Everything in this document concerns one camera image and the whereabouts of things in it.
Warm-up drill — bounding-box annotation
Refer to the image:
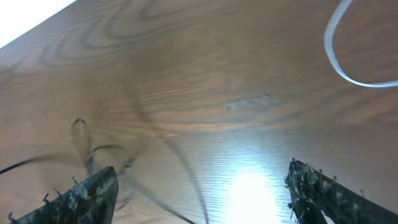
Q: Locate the black cable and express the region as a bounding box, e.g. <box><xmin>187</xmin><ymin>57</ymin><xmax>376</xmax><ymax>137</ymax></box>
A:
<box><xmin>0</xmin><ymin>118</ymin><xmax>212</xmax><ymax>224</ymax></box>

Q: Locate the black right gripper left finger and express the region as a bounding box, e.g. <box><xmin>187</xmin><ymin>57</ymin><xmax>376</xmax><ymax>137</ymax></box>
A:
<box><xmin>9</xmin><ymin>166</ymin><xmax>119</xmax><ymax>224</ymax></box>

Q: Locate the white cable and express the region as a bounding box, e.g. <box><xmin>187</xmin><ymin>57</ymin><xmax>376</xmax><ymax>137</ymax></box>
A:
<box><xmin>323</xmin><ymin>0</ymin><xmax>398</xmax><ymax>88</ymax></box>

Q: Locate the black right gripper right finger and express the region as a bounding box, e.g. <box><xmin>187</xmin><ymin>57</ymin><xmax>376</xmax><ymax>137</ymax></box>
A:
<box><xmin>284</xmin><ymin>158</ymin><xmax>397</xmax><ymax>224</ymax></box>

